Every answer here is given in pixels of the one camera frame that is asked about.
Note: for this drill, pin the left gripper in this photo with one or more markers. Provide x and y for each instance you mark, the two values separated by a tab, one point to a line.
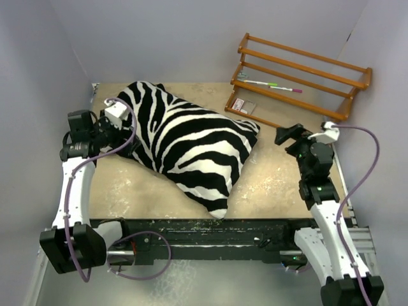
120	141

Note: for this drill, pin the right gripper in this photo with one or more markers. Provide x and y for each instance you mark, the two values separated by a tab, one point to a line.
296	131

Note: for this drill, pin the zebra print pillowcase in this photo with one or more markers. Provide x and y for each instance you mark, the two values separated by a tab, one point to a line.
200	150

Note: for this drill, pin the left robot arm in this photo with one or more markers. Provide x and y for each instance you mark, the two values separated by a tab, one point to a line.
72	244

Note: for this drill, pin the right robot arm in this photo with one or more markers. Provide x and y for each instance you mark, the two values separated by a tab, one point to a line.
345	278

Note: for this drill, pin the pink capped white marker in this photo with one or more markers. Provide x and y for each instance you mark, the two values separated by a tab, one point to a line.
286	89

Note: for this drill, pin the green capped white marker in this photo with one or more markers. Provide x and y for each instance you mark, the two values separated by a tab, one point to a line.
260	83

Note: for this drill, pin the wooden tiered rack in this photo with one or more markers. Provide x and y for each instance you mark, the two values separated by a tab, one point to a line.
329	86

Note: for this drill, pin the red and white card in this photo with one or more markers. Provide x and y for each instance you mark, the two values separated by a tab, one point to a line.
238	104

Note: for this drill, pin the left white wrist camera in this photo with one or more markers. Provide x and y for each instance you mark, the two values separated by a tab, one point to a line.
116	111

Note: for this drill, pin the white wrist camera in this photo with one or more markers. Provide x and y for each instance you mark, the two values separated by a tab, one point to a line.
329	133
116	111

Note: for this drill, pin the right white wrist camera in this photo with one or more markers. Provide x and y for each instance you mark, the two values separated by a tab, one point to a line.
329	133

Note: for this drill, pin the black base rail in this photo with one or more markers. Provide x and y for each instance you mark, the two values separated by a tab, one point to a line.
267	240

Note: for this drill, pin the aluminium frame rail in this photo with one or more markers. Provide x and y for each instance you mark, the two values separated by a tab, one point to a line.
362	238

